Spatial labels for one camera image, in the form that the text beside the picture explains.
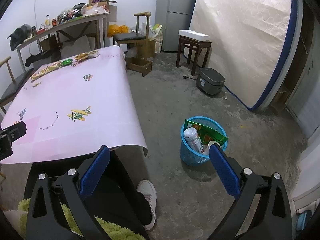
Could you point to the wooden chair at left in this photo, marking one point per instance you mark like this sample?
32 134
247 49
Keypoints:
15 86

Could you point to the orange plastic bag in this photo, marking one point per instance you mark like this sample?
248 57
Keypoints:
114 29

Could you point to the green snack bag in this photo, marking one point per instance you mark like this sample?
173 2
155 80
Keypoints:
206 133

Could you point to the white foam box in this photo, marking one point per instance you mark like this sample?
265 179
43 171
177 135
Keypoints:
194 35

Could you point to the wooden chair black seat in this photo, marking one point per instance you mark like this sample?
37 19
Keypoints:
143 46

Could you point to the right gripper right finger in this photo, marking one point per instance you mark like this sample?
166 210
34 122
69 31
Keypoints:
272 218

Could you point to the green fluffy rug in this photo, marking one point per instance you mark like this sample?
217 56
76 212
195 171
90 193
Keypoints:
113 230

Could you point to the open wooden drawer box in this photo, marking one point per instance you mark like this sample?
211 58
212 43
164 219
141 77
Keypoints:
139 65

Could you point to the dark wooden stool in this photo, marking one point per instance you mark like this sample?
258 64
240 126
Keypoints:
193 45

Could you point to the grey wooden side table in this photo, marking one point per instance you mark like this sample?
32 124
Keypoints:
100 19

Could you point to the white can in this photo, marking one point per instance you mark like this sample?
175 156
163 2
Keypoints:
193 140

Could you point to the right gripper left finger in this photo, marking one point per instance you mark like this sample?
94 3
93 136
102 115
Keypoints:
46 220

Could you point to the green snack packet on table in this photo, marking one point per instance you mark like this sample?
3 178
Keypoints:
66 62

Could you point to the grey refrigerator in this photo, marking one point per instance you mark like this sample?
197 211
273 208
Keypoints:
173 15

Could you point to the white shoe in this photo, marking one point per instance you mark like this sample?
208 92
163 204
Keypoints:
148 190

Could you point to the blue trash basket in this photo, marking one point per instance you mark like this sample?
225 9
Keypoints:
192 158

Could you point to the yellow striped snack packet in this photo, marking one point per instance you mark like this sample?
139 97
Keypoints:
46 70

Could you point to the white mattress with blue edge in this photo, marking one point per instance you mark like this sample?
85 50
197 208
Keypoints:
251 42

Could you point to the black helmet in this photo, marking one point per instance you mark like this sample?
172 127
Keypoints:
19 36

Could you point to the grey rice cooker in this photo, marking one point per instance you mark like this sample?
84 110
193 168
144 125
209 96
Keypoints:
210 81

